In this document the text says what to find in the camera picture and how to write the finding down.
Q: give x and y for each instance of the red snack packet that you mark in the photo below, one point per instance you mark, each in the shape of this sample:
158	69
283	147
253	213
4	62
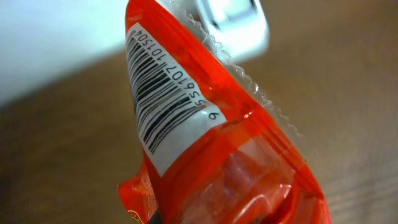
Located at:
216	150

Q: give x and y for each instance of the white barcode scanner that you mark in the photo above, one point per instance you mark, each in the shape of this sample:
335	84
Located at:
240	26

